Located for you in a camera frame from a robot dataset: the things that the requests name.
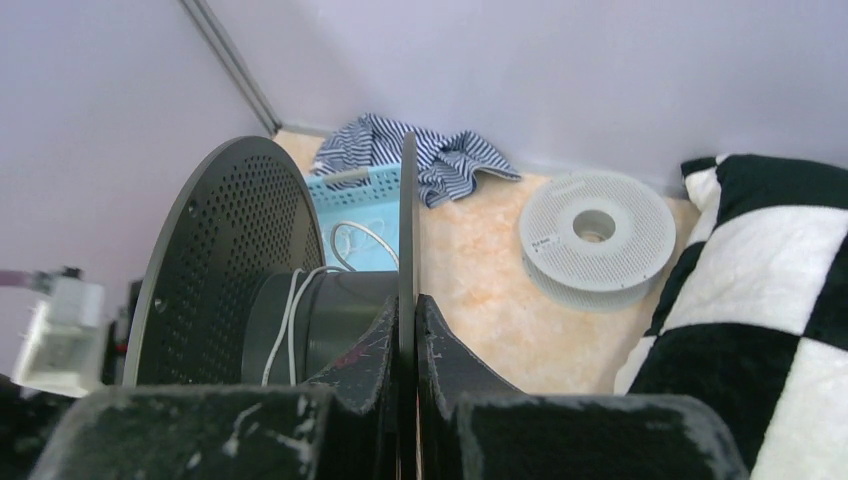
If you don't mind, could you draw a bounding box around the blue white striped cloth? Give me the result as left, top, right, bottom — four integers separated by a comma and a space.
311, 113, 522, 208

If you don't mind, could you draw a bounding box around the grey cable spool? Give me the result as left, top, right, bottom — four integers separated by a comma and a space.
518, 170, 677, 312

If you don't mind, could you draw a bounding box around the black cable spool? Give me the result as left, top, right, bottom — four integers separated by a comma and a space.
123, 134, 419, 386

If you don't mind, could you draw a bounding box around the blue perforated plastic basket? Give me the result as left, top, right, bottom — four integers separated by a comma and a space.
306, 164, 401, 271

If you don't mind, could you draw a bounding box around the black white checkered pillow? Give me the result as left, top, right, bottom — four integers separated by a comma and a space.
614, 154, 847, 479

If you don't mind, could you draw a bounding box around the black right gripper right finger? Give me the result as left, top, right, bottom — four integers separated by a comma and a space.
415, 295, 749, 479

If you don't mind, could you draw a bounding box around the white cable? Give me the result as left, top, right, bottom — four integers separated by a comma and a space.
260, 220, 401, 388

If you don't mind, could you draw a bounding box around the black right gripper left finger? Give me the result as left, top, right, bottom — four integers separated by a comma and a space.
32, 298, 398, 479

